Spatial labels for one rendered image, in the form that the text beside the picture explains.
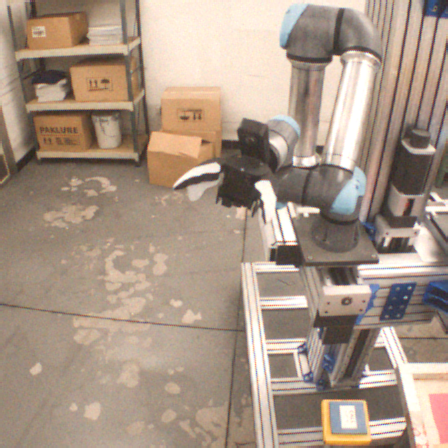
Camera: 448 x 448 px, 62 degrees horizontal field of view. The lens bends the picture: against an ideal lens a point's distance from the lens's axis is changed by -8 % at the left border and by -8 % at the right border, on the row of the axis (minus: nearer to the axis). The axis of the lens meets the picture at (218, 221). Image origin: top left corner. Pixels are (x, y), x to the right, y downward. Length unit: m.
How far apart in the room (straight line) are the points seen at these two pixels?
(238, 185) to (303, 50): 0.44
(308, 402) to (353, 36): 1.65
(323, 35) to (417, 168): 0.51
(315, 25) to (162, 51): 3.54
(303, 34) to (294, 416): 1.64
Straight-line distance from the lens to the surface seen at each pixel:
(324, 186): 0.83
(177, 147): 3.75
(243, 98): 4.45
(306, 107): 1.04
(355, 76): 0.92
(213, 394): 2.31
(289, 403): 2.07
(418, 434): 1.21
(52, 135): 4.62
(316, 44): 0.99
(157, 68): 4.49
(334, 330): 1.30
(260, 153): 0.67
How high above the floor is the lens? 1.99
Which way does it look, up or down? 35 degrees down
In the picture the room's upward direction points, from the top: straight up
